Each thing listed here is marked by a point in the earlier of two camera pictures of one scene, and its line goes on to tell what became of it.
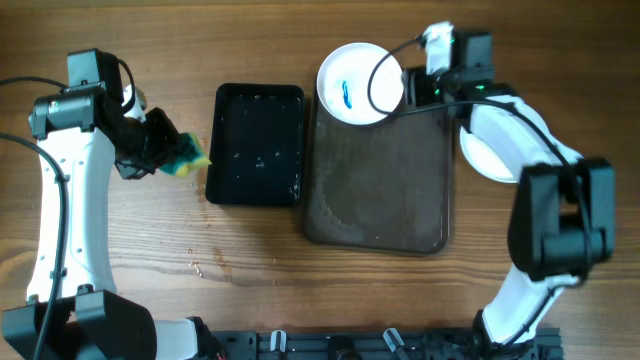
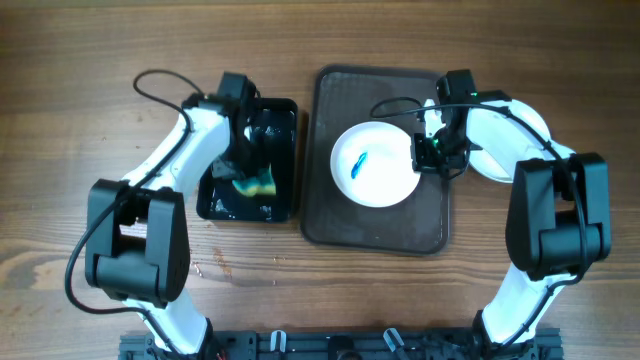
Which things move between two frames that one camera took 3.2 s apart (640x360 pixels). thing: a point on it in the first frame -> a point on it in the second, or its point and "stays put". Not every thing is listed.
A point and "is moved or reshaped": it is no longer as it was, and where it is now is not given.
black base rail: [382, 345] stays put
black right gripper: [416, 80] -> [423, 163]
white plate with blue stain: [343, 81] -> [371, 165]
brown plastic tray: [383, 186] stays put
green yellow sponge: [189, 157] is moved or reshaped
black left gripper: [160, 121] -> [219, 169]
